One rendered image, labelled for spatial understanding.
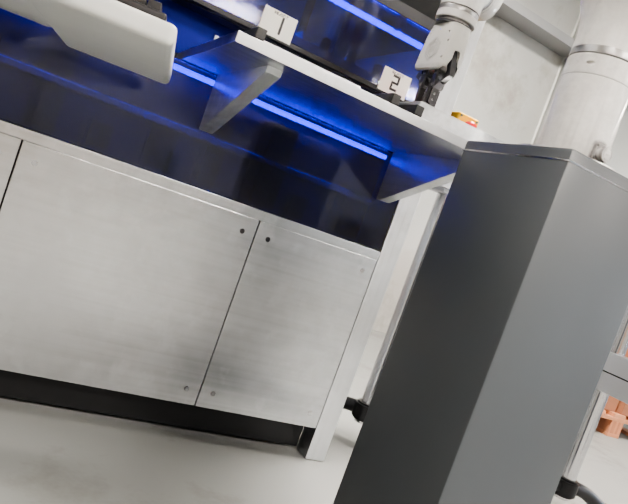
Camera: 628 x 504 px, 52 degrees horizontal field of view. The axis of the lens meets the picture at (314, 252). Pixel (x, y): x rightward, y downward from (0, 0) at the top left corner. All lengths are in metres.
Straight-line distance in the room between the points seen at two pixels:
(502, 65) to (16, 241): 4.05
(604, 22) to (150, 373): 1.19
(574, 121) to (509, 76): 3.89
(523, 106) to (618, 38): 3.95
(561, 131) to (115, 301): 1.00
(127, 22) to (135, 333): 0.86
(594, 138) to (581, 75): 0.11
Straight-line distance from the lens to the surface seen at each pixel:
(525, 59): 5.15
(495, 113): 4.97
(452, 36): 1.36
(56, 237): 1.49
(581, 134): 1.16
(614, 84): 1.19
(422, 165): 1.57
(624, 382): 2.09
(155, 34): 0.88
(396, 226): 1.74
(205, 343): 1.60
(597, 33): 1.22
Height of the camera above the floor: 0.64
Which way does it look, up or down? 3 degrees down
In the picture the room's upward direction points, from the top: 20 degrees clockwise
